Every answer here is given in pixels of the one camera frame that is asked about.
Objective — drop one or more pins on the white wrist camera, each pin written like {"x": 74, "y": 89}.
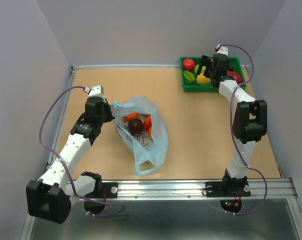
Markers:
{"x": 220, "y": 49}
{"x": 95, "y": 91}

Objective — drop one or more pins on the pink dragon fruit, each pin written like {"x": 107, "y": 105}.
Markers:
{"x": 236, "y": 76}

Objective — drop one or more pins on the green starfruit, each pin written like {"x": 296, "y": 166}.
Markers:
{"x": 189, "y": 77}

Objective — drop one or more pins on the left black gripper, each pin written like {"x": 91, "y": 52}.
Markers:
{"x": 110, "y": 116}

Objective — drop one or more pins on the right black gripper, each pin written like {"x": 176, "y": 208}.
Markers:
{"x": 205, "y": 61}

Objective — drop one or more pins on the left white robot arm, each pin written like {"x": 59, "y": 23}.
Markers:
{"x": 52, "y": 196}

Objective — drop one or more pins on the green plastic tray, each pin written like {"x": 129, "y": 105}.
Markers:
{"x": 233, "y": 61}

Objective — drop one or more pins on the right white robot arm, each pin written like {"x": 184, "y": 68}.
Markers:
{"x": 248, "y": 124}

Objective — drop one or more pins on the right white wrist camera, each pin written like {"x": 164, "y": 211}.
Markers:
{"x": 220, "y": 49}

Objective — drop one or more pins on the red apple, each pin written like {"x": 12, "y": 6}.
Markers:
{"x": 188, "y": 64}

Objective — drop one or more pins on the aluminium mounting rail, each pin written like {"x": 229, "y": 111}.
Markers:
{"x": 149, "y": 190}

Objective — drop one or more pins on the orange peach fruit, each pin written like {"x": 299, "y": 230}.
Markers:
{"x": 202, "y": 80}

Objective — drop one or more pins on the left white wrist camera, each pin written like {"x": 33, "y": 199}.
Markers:
{"x": 95, "y": 91}

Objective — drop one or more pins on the red orange persimmon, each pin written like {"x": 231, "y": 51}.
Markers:
{"x": 147, "y": 124}

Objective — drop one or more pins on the light blue plastic bag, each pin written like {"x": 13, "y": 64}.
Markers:
{"x": 149, "y": 150}

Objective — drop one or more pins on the yellow green pear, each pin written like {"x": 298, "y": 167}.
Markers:
{"x": 196, "y": 69}

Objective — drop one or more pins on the orange tangerine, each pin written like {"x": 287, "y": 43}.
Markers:
{"x": 131, "y": 116}

